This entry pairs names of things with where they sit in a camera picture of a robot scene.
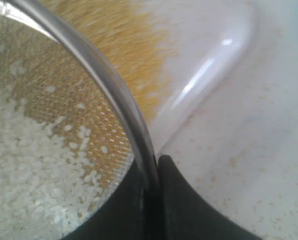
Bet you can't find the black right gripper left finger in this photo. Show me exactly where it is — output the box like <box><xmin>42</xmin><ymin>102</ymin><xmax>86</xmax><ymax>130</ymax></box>
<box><xmin>63</xmin><ymin>162</ymin><xmax>146</xmax><ymax>240</ymax></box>

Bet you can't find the yellow grain powder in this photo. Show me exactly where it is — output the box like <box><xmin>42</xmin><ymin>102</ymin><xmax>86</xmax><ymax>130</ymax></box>
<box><xmin>0</xmin><ymin>0</ymin><xmax>176</xmax><ymax>240</ymax></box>

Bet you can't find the white square plastic tray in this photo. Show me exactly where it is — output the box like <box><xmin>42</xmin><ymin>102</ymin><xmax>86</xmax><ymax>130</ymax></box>
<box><xmin>140</xmin><ymin>0</ymin><xmax>258</xmax><ymax>154</ymax></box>

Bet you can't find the round stainless steel sieve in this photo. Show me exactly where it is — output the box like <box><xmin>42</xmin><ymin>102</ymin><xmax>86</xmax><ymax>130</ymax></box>
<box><xmin>0</xmin><ymin>0</ymin><xmax>161</xmax><ymax>240</ymax></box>

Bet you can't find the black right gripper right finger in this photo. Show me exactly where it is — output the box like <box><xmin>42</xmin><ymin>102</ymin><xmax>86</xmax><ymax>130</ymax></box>
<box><xmin>158</xmin><ymin>155</ymin><xmax>260</xmax><ymax>240</ymax></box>

